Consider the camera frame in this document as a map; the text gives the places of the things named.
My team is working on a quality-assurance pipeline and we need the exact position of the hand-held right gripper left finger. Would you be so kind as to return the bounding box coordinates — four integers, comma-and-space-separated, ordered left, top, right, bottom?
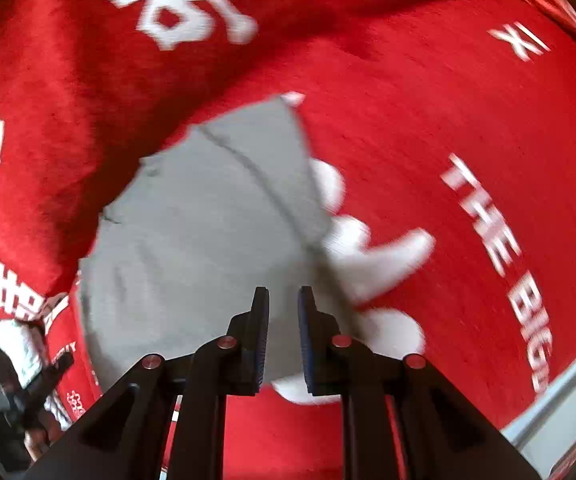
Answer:
22, 286, 271, 480

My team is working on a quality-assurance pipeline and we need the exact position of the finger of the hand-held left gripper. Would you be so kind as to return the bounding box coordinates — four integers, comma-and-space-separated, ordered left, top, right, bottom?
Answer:
18, 351, 76, 433

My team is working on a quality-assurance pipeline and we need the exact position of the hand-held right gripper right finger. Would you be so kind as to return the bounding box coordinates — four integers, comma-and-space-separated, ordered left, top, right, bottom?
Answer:
297, 285, 543, 480

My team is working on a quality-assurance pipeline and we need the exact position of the grey sweater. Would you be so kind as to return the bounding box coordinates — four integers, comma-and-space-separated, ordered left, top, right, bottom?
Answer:
77, 95, 356, 396

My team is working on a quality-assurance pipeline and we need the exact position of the silver quilted cloth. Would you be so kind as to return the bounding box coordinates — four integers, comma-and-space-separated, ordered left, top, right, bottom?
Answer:
0, 319, 46, 390

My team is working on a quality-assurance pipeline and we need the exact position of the red printed blanket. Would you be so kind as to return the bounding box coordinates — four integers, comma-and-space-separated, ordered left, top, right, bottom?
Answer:
0, 0, 576, 480

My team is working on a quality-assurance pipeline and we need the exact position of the grey bed frame rail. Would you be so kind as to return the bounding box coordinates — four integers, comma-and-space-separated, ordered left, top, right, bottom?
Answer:
502, 330, 576, 463

